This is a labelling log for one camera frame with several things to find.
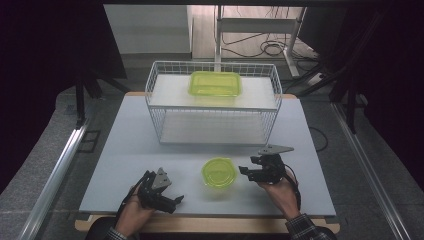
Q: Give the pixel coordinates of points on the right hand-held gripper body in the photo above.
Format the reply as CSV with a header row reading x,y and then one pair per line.
x,y
271,166

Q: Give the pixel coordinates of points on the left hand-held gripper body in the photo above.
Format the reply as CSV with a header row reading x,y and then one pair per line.
x,y
151,195

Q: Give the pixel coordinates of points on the round green plastic container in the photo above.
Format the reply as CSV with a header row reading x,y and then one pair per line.
x,y
219,173

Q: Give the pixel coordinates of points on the rectangular green plastic container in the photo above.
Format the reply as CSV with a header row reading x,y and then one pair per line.
x,y
215,83

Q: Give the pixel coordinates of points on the person's left hand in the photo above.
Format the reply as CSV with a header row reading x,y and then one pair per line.
x,y
135,215

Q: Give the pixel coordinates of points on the person's right hand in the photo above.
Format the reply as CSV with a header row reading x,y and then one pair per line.
x,y
283,196

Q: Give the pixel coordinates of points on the white power strip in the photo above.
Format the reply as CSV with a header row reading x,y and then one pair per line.
x,y
316,78

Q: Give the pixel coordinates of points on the black metal stand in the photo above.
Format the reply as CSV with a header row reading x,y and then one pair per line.
x,y
350,106
80,100

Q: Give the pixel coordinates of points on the black curtain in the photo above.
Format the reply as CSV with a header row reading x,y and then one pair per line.
x,y
46,66
396,83

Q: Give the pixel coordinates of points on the white cabinet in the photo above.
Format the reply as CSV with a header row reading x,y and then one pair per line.
x,y
150,30

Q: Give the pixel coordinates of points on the aluminium floor rail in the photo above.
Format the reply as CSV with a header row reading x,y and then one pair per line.
x,y
370,166
56,176

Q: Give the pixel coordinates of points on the white metal desk frame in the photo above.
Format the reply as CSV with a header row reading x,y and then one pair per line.
x,y
256,25

